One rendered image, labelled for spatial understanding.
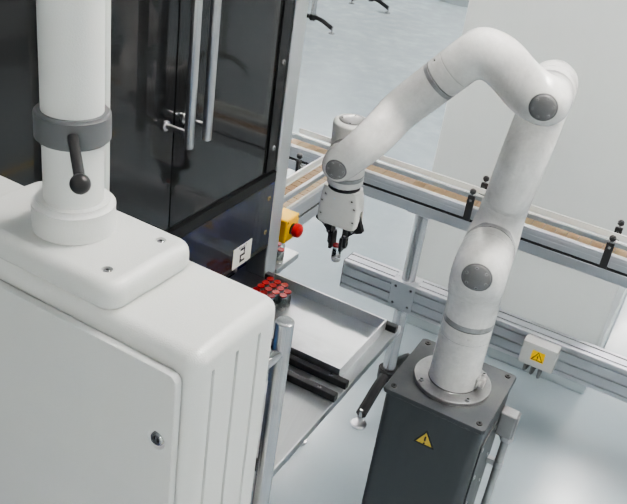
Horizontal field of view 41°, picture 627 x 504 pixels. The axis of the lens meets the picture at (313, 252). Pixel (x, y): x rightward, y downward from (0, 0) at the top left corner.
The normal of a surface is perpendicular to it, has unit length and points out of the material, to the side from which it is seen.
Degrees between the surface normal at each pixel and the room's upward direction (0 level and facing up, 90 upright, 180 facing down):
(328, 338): 0
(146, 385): 90
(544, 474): 0
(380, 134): 63
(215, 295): 0
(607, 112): 90
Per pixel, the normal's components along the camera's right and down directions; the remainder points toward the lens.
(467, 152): -0.48, 0.38
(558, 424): 0.13, -0.86
